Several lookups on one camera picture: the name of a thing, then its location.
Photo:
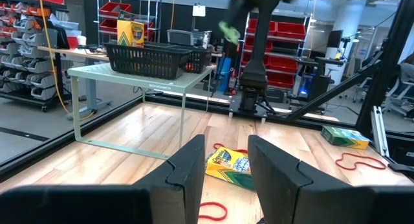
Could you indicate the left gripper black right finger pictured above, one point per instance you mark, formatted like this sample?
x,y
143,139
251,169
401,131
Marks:
x,y
323,204

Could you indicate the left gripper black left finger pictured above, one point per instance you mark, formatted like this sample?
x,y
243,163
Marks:
x,y
97,204

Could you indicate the green coil wristband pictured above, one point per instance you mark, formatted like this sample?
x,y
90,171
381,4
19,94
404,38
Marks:
x,y
230,33

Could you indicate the black plastic mesh basket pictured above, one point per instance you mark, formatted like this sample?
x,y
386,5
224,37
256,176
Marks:
x,y
145,63
202,60

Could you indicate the green blue crayon box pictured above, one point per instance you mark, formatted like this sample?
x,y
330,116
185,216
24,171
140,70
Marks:
x,y
344,138

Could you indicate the yellow green Crayola crayon box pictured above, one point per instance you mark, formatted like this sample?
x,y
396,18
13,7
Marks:
x,y
129,33

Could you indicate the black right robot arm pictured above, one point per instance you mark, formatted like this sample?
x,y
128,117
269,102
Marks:
x,y
258,55

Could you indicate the grey office chair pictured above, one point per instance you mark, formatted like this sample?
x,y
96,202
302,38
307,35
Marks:
x,y
179,38

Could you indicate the black workstation desk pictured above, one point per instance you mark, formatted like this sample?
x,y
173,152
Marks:
x,y
323,60

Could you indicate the wooden top standing desk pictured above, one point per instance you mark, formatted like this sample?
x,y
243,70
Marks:
x,y
64,50

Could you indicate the shelving with red bins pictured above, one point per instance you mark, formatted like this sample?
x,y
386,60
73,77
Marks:
x,y
288,29

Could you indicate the blue container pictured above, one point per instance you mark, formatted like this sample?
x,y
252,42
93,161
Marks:
x,y
224,72

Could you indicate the black monitor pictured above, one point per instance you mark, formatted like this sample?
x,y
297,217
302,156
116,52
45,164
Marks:
x,y
334,39

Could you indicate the yellow blue Crayola crayon box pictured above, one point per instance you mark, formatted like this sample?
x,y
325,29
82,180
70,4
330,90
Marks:
x,y
229,165

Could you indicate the computer with blue light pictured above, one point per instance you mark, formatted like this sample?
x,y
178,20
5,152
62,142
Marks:
x,y
304,88

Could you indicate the sage green metal riser shelf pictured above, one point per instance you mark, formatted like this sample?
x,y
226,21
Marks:
x,y
142,78

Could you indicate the person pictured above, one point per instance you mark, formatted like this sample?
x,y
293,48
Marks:
x,y
408,72

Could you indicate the rolling rack of parts bins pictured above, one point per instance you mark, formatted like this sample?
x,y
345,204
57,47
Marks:
x,y
26,55

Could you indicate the silver aluminium bracket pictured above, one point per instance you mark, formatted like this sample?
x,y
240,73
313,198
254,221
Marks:
x,y
379,130

